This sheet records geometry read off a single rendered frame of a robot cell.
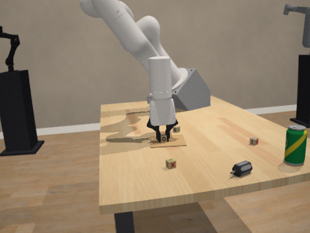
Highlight green soda can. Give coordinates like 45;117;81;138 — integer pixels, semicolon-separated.
284;125;308;166

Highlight tan square mat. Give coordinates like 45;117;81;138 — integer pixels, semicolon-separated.
150;135;187;148

